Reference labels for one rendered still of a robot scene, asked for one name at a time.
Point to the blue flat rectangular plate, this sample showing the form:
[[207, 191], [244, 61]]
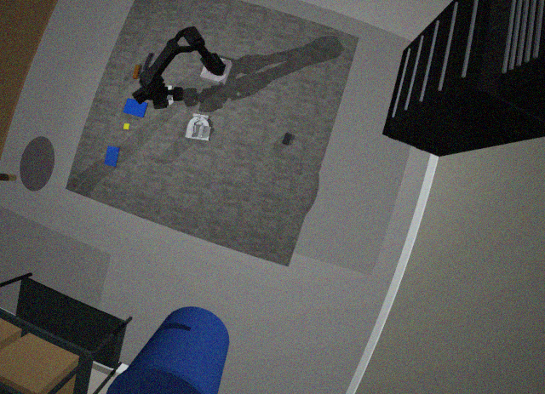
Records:
[[134, 108]]

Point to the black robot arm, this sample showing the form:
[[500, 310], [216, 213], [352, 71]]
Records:
[[151, 78]]

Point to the dark grey long bar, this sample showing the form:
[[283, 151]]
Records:
[[148, 61]]

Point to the blue rectangular block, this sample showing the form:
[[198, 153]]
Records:
[[111, 156]]

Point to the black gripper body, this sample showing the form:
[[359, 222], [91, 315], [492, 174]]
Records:
[[176, 92]]

